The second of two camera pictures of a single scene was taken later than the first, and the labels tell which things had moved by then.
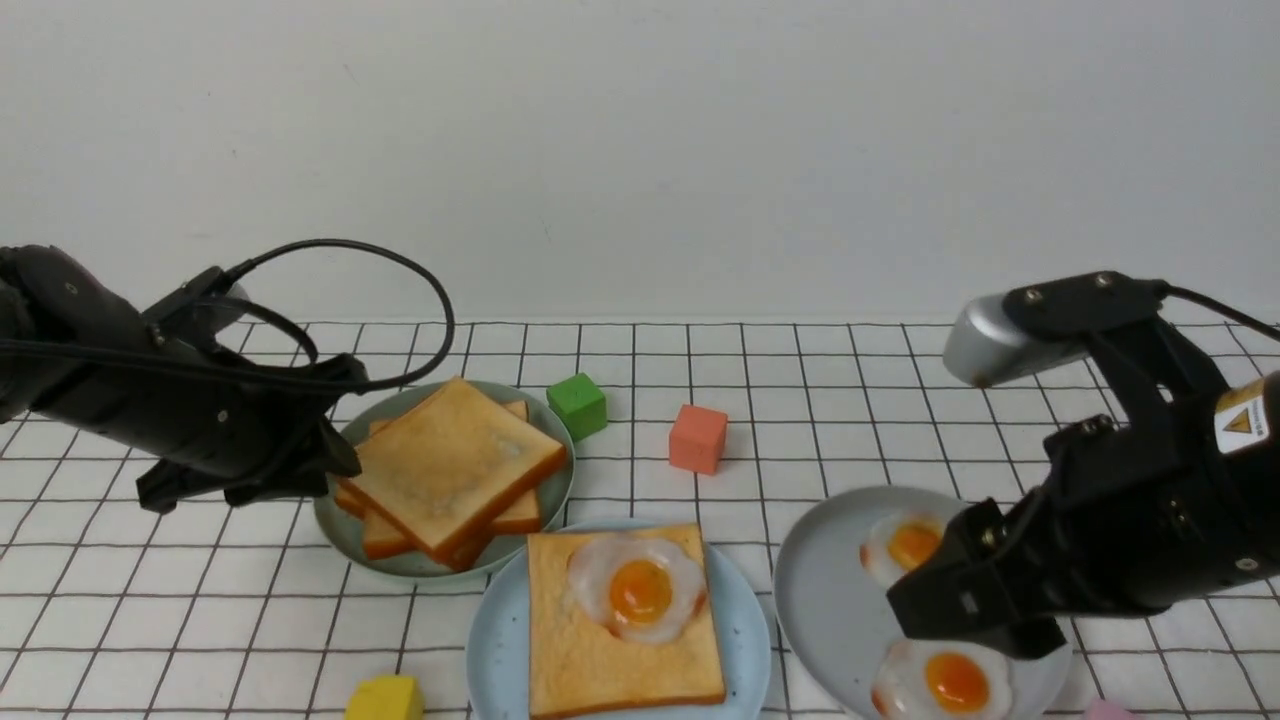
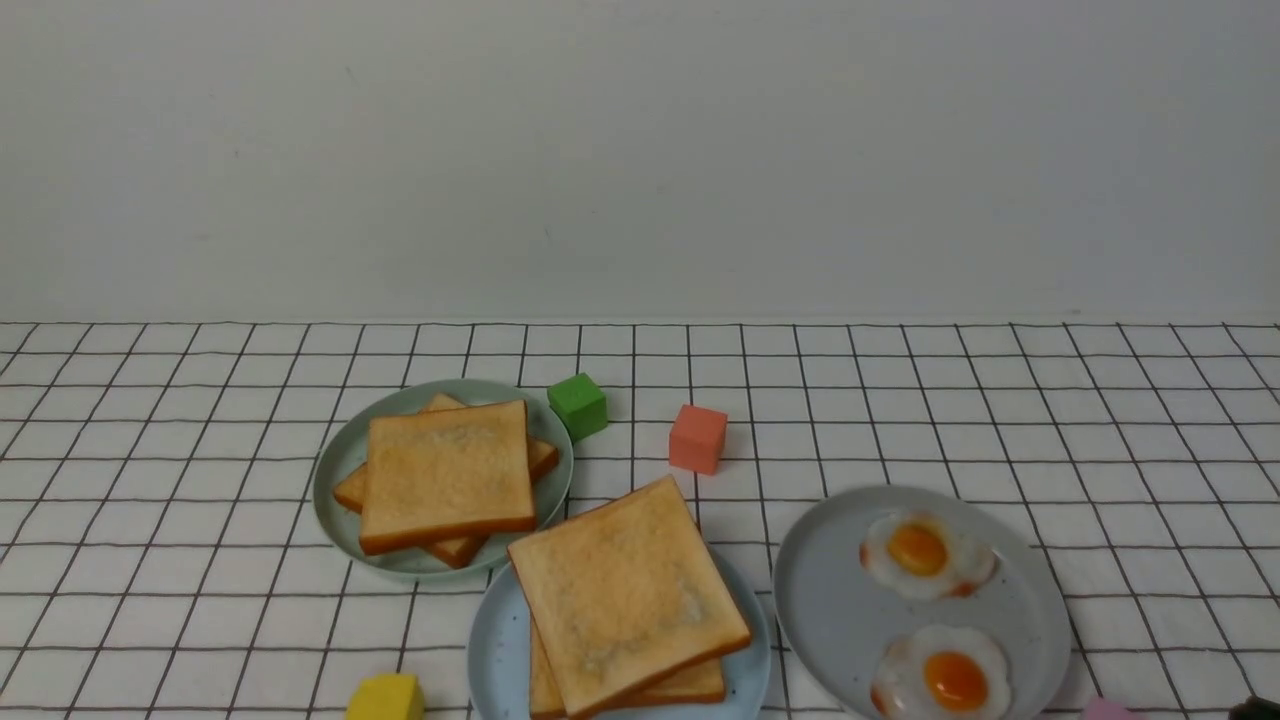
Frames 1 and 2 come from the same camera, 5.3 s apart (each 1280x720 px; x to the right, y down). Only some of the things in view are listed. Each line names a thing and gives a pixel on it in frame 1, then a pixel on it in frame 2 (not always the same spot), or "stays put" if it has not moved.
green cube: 580,404 stays put
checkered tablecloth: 739,433 stays put
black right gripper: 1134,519 to 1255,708
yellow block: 387,697 stays put
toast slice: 438,470 to 627,593
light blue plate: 498,641 stays put
